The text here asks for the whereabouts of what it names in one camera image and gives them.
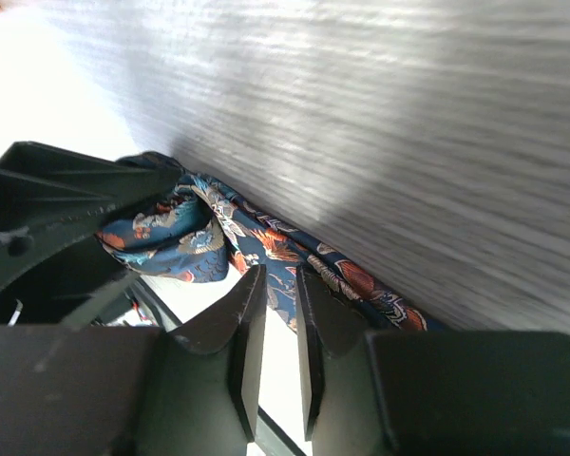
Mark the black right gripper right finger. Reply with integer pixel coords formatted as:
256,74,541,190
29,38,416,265
295,266,394,456

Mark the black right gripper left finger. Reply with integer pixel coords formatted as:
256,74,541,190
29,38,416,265
137,265,267,455

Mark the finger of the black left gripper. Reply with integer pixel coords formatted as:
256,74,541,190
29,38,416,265
0,142,180,328

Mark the navy floral silk tie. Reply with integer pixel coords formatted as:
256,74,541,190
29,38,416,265
96,152,443,331

